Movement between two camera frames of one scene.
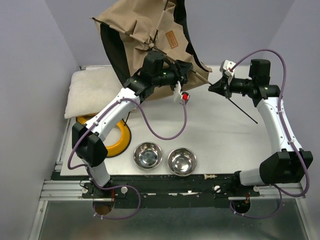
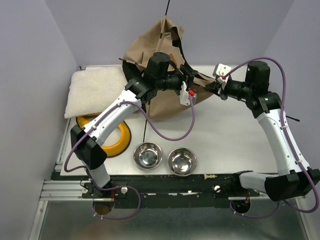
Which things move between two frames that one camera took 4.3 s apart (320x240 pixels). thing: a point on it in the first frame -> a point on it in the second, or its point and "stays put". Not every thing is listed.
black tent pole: (145, 43) -> (165, 13)
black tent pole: (243, 111) -> (291, 118)
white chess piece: (209, 176) stays put
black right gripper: (220, 86) stays put
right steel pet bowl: (182, 161) stays put
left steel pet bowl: (148, 155) stays put
